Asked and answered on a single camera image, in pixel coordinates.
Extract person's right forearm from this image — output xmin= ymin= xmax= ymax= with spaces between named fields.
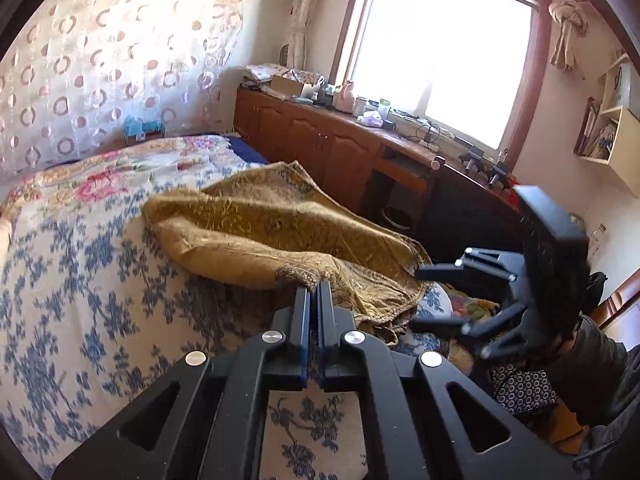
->
xmin=542 ymin=315 xmax=640 ymax=480

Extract tied beige curtain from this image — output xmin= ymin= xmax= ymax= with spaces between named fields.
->
xmin=547 ymin=0 xmax=593 ymax=73

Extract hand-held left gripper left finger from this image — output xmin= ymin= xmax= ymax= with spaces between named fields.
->
xmin=52 ymin=285 xmax=318 ymax=480

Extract pale pink plastic bottle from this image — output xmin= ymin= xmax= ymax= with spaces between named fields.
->
xmin=334 ymin=80 xmax=357 ymax=113

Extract patterned cloth on cabinet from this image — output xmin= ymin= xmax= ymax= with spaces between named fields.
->
xmin=245 ymin=62 xmax=291 ymax=83

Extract beige lace curtain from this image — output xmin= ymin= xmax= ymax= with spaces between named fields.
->
xmin=287 ymin=0 xmax=326 ymax=68

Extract books in shelf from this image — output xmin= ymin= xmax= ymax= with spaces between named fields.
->
xmin=575 ymin=97 xmax=618 ymax=158

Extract pink floral bedsheet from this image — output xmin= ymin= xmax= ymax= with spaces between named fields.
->
xmin=0 ymin=132 xmax=246 ymax=216

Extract cardboard box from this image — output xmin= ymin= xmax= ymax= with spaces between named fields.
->
xmin=270 ymin=74 xmax=306 ymax=98

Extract cream wall shelf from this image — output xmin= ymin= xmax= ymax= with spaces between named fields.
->
xmin=575 ymin=52 xmax=640 ymax=186

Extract wooden cabinet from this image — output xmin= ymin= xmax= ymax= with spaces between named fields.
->
xmin=234 ymin=87 xmax=521 ymax=241

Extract colourful floral cloth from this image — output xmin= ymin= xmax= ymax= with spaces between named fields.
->
xmin=440 ymin=285 xmax=501 ymax=321

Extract sheer curtain with circles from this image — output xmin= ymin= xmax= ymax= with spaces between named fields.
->
xmin=0 ymin=0 xmax=251 ymax=181

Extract black cables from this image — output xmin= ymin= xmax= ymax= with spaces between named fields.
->
xmin=390 ymin=110 xmax=451 ymax=148

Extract blue tissue pack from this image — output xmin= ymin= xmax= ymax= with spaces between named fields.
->
xmin=122 ymin=116 xmax=166 ymax=141

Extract dark dotted cloth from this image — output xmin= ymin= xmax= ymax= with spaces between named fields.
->
xmin=492 ymin=365 xmax=558 ymax=416

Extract golden patterned cloth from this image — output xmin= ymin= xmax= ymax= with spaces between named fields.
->
xmin=142 ymin=160 xmax=433 ymax=346

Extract window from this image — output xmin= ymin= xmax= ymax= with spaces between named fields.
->
xmin=332 ymin=0 xmax=551 ymax=153

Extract blue and white floral sheet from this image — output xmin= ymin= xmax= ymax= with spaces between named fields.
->
xmin=0 ymin=170 xmax=441 ymax=480

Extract round trash bin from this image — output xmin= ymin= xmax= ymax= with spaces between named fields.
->
xmin=382 ymin=205 xmax=416 ymax=233

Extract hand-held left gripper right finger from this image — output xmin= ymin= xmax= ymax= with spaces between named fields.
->
xmin=316 ymin=280 xmax=576 ymax=480

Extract small black gadget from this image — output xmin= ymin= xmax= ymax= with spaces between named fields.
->
xmin=462 ymin=146 xmax=486 ymax=176
xmin=490 ymin=152 xmax=513 ymax=188

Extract dark blue cloth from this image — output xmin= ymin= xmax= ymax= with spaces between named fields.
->
xmin=230 ymin=140 xmax=271 ymax=166

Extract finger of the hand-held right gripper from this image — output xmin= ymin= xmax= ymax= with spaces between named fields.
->
xmin=415 ymin=246 xmax=526 ymax=286
xmin=410 ymin=300 xmax=528 ymax=361

